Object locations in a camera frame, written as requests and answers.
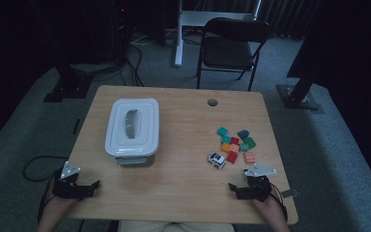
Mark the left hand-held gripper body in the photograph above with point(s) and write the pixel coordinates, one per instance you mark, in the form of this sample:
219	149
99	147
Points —
72	190

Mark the person's right hand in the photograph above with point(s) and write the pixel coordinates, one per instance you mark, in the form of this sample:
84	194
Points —
269	209

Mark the black stand with slanted post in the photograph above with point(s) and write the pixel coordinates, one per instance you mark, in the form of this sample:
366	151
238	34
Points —
298	96

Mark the white toy car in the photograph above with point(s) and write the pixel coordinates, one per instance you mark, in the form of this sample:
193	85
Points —
216	160

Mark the transparent grey storage box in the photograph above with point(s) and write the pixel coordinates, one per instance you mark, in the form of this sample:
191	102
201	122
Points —
135	161

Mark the light teal toy block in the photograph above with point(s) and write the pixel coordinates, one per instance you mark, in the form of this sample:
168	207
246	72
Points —
244	147

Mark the pile of coloured toy blocks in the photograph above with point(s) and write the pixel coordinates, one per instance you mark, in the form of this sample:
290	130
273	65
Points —
222	131

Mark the green toy block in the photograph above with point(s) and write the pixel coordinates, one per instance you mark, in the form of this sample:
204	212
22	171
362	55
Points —
249	142

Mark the person's left hand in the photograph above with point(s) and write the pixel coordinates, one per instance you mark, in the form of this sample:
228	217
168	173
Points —
58	208

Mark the pink toy block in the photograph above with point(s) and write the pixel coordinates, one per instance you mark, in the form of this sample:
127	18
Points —
250	157
234	148

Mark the black flat stand base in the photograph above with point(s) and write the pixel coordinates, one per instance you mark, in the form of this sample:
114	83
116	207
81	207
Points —
71	87

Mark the orange toy block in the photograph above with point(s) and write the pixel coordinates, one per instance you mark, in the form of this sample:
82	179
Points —
225	148

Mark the dark equipment rack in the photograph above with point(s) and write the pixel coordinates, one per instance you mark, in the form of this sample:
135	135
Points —
122	25

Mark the dark teal toy block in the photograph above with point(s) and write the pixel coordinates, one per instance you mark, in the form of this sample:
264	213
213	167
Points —
243	134

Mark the grey tape piece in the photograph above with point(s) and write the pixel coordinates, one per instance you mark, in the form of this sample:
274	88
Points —
290	193

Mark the red toy block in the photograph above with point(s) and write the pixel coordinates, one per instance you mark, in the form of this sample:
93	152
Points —
232	157

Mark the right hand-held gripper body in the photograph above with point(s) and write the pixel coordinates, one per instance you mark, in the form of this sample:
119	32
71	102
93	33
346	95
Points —
257	190

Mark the white container lid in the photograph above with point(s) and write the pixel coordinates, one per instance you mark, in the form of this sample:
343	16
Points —
132	125

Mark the white desk frame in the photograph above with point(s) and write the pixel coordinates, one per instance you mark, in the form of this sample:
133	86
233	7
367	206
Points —
178	48

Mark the black folding chair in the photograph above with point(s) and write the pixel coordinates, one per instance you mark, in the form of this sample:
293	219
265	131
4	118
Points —
228	51

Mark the dark pleated curtain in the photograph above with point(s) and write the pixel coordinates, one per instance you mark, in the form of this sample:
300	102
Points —
290	19

